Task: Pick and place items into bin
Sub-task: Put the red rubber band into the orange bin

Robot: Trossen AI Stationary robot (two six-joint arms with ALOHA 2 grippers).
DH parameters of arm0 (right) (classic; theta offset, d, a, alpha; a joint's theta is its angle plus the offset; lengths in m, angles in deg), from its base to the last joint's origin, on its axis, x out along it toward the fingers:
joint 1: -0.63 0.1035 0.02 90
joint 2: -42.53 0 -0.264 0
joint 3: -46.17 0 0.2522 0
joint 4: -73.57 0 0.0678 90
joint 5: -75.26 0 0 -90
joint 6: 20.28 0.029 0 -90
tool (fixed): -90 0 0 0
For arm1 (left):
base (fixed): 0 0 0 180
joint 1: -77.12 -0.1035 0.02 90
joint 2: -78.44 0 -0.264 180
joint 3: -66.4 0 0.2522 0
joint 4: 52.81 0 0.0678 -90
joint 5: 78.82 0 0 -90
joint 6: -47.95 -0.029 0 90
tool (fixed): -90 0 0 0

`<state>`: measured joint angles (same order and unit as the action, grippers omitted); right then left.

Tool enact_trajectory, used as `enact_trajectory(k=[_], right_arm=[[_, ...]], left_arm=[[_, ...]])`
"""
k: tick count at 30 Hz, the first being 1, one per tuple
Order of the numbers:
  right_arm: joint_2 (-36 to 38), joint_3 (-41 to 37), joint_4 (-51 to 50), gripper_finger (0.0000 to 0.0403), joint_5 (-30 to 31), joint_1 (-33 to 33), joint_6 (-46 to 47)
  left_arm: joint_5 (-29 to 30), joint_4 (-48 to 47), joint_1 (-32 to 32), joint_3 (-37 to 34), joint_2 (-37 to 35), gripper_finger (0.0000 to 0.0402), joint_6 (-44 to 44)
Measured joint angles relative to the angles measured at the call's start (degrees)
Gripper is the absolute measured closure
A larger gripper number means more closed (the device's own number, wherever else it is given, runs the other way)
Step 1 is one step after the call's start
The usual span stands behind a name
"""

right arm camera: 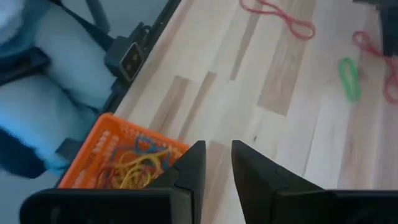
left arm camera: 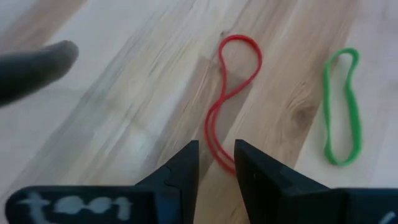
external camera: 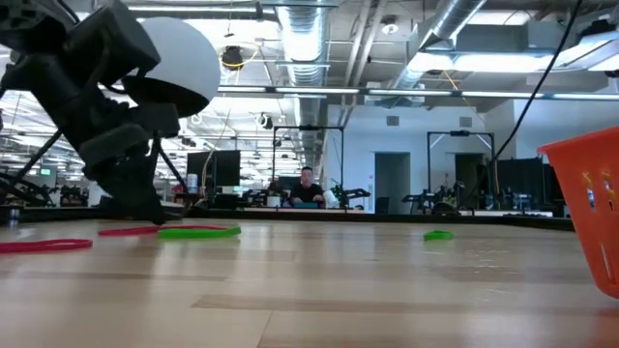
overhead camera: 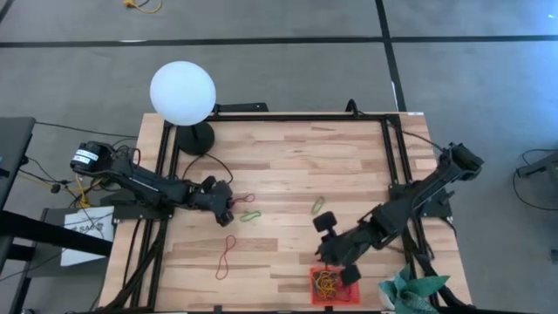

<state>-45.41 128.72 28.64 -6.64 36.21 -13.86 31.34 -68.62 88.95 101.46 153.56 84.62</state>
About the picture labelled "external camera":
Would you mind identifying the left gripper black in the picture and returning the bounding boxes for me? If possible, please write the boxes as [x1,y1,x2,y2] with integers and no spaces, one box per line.
[0,2,181,217]

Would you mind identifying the green rubber band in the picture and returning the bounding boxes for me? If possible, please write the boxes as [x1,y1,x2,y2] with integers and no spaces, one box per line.
[423,229,457,243]
[158,226,243,241]

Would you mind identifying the red rubber band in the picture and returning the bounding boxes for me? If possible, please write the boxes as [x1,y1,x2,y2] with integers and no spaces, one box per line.
[98,223,228,238]
[0,238,94,255]

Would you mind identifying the black monitor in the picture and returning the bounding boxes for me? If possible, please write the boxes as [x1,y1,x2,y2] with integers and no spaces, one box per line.
[187,150,242,189]

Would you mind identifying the white globe table lamp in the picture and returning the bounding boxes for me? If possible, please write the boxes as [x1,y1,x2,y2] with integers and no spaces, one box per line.
[99,16,222,221]

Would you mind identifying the person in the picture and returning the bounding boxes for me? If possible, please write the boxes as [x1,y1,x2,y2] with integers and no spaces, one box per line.
[288,165,327,205]

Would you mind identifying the black ceiling device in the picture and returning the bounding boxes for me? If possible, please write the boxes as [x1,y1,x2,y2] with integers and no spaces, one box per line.
[221,44,246,70]

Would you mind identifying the background robot rig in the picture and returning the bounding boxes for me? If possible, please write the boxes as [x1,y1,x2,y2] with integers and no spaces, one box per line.
[400,181,468,217]

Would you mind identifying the black screen panels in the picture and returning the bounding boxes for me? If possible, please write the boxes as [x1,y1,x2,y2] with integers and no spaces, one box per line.
[493,157,566,205]

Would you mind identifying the orange plastic basket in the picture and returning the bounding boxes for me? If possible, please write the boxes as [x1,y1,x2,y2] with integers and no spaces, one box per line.
[537,126,619,300]

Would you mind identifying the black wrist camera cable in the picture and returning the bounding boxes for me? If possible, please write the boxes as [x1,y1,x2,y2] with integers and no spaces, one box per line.
[157,139,189,193]

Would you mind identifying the black stand frame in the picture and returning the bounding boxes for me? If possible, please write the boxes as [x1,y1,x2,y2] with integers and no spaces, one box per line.
[271,125,346,210]
[426,130,496,209]

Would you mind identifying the silver ceiling duct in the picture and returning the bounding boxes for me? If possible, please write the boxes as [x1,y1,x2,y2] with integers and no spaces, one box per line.
[396,0,487,91]
[275,0,333,165]

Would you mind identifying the long black arm cable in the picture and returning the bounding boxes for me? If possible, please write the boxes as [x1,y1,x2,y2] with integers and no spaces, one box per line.
[491,0,583,160]

